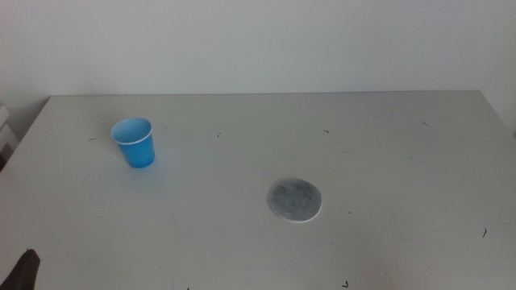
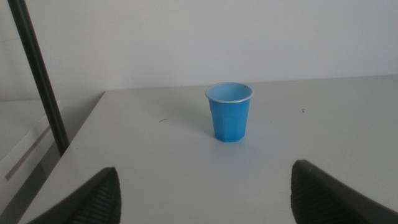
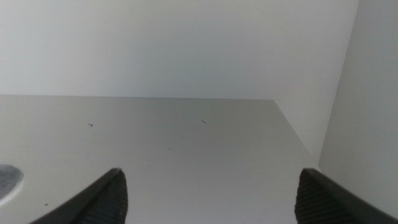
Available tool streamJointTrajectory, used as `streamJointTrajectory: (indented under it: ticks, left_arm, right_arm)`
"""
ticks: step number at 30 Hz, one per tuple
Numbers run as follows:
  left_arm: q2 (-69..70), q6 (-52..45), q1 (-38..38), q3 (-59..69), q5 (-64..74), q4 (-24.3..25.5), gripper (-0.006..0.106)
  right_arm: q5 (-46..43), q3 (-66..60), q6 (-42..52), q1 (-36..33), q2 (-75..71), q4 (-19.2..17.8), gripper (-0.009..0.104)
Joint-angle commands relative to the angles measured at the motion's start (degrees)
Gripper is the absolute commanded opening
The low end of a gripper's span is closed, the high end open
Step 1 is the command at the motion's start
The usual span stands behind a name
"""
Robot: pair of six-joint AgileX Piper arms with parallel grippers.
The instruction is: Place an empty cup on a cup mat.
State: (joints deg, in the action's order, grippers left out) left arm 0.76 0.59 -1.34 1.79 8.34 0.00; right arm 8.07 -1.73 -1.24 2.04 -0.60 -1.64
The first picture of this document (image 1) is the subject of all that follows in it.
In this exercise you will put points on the blue plastic cup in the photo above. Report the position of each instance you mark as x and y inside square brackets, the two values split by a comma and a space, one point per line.
[137, 153]

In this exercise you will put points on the grey round cup mat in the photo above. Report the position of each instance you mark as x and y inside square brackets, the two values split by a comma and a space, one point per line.
[295, 200]

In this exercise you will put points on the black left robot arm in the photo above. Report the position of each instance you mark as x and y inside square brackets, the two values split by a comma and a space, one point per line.
[22, 272]

